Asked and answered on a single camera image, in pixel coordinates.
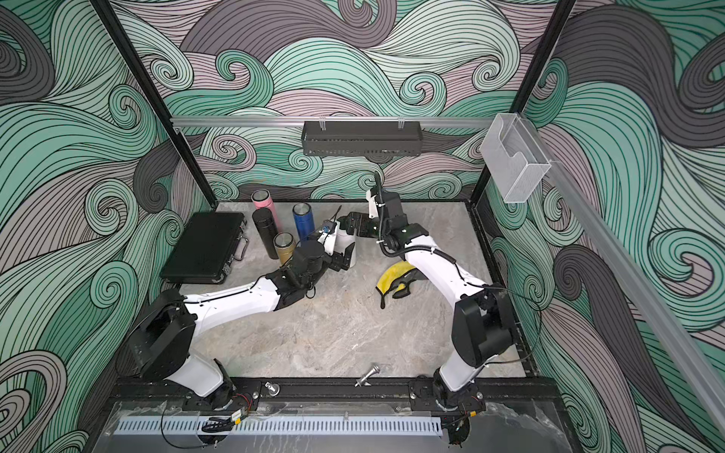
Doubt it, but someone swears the black hard case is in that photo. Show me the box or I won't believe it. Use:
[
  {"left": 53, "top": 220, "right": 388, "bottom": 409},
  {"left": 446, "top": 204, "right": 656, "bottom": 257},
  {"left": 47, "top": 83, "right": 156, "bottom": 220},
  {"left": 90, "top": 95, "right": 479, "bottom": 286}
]
[{"left": 160, "top": 213, "right": 247, "bottom": 284}]

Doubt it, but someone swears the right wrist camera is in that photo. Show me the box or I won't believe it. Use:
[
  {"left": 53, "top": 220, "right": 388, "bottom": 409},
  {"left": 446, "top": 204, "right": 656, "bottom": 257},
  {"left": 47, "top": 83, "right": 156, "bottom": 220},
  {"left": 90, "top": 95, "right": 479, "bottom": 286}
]
[{"left": 366, "top": 189, "right": 384, "bottom": 219}]

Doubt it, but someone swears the blue thermos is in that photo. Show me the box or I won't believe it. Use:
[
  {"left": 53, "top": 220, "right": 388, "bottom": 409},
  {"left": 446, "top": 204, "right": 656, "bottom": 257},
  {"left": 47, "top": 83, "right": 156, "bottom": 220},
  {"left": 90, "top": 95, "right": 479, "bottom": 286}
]
[{"left": 292, "top": 203, "right": 315, "bottom": 242}]

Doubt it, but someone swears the silver bolt on rail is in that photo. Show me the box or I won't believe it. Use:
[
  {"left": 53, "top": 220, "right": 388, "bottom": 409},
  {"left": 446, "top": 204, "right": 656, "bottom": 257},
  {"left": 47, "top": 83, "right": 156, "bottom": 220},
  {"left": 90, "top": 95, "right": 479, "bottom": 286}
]
[{"left": 354, "top": 364, "right": 381, "bottom": 387}]

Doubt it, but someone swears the black thermos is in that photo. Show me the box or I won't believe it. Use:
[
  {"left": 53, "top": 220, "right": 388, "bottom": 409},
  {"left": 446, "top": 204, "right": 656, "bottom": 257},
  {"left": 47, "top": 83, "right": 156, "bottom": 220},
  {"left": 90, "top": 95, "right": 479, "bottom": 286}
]
[{"left": 252, "top": 208, "right": 279, "bottom": 260}]

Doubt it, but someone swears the pink thermos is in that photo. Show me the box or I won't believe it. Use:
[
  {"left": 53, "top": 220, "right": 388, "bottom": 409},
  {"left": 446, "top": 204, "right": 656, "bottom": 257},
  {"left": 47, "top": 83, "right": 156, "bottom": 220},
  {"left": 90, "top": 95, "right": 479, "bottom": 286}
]
[{"left": 251, "top": 189, "right": 282, "bottom": 231}]

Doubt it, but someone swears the clear acrylic wall holder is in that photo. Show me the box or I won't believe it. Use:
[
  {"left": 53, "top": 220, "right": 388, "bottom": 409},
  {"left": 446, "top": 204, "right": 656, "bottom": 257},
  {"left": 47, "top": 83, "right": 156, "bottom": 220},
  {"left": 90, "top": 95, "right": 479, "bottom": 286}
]
[{"left": 480, "top": 113, "right": 551, "bottom": 204}]

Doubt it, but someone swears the yellow grey cleaning cloth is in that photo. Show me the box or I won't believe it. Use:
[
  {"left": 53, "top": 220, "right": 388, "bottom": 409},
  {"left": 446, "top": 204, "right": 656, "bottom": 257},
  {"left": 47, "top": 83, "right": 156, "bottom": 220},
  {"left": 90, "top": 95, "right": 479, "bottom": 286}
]
[{"left": 376, "top": 260, "right": 428, "bottom": 310}]

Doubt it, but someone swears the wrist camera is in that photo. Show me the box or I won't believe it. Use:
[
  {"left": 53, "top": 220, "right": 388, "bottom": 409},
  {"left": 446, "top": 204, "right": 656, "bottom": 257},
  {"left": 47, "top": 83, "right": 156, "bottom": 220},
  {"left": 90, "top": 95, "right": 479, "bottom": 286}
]
[
  {"left": 366, "top": 189, "right": 384, "bottom": 219},
  {"left": 317, "top": 219, "right": 339, "bottom": 255}
]

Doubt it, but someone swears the black wall shelf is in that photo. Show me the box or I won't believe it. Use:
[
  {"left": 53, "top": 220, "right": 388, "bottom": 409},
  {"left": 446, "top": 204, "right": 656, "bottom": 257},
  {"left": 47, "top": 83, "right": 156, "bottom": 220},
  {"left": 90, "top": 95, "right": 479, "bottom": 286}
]
[{"left": 301, "top": 121, "right": 423, "bottom": 160}]

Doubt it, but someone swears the white thermos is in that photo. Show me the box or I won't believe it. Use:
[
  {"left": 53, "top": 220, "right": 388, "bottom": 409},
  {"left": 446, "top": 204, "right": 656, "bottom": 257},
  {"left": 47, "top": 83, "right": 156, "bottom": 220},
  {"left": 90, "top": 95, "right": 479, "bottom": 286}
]
[{"left": 333, "top": 221, "right": 357, "bottom": 268}]

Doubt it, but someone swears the silver knob on rail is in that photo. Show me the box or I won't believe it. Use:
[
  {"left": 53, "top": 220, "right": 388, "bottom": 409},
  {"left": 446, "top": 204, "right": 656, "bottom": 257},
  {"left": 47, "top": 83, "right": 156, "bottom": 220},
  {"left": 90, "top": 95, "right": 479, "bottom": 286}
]
[{"left": 264, "top": 382, "right": 281, "bottom": 396}]

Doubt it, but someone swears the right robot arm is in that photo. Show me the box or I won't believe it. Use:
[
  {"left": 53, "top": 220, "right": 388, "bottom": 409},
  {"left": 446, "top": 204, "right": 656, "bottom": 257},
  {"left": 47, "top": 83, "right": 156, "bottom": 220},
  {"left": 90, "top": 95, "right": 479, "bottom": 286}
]
[{"left": 340, "top": 190, "right": 515, "bottom": 407}]

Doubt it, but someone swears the white slotted cable duct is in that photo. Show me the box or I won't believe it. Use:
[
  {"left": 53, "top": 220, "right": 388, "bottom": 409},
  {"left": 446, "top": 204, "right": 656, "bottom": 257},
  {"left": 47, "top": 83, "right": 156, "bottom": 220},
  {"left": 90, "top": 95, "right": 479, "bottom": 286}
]
[{"left": 113, "top": 415, "right": 443, "bottom": 437}]

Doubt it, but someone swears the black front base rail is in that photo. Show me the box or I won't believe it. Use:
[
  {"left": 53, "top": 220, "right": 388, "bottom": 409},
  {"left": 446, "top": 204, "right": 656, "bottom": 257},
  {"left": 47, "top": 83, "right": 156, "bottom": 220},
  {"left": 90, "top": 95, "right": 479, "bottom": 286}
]
[{"left": 110, "top": 377, "right": 560, "bottom": 409}]

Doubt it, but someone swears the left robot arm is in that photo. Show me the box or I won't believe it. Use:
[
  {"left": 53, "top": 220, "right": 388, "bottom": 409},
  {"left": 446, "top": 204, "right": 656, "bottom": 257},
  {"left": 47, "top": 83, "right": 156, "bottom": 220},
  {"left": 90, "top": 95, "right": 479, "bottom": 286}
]
[{"left": 128, "top": 241, "right": 355, "bottom": 400}]

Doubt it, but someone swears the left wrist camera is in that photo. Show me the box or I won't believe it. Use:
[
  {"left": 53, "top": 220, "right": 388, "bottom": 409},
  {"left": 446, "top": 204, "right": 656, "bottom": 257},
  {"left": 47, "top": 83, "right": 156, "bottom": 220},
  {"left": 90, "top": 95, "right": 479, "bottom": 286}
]
[{"left": 317, "top": 219, "right": 339, "bottom": 255}]

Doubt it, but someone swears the gold thermos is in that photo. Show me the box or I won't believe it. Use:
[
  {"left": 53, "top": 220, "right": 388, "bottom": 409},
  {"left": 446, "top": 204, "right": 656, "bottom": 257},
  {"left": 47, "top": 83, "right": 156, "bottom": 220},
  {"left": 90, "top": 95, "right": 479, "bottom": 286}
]
[{"left": 274, "top": 232, "right": 296, "bottom": 266}]

